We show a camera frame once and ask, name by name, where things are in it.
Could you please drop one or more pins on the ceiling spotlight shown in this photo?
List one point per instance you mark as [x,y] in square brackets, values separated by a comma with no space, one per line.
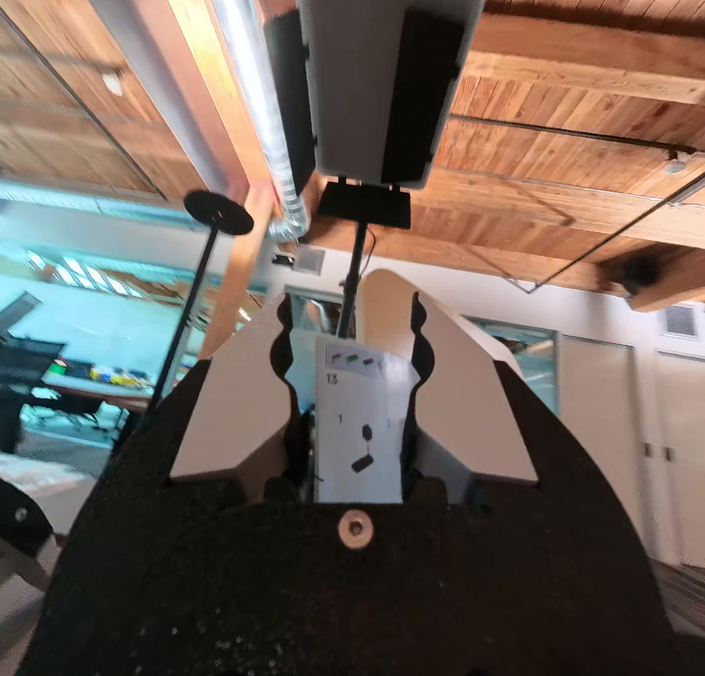
[676,166]

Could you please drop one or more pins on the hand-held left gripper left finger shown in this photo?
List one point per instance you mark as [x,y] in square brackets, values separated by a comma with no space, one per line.
[231,411]

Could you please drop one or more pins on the plain wooden column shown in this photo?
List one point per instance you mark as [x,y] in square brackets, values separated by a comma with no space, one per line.
[242,279]

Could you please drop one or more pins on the studio light on stand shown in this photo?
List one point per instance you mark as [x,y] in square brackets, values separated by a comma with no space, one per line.
[374,81]

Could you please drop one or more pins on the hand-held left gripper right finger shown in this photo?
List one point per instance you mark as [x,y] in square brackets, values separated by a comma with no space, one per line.
[468,411]

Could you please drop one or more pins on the wall vent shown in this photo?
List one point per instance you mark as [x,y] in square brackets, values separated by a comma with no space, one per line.
[680,321]
[309,260]

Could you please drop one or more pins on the white instruction booklet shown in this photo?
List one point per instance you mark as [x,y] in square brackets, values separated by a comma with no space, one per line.
[352,400]

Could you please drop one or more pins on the black floor lamp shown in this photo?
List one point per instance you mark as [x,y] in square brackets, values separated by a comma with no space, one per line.
[220,213]

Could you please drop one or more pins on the white door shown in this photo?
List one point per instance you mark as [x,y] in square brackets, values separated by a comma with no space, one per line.
[600,439]
[683,455]

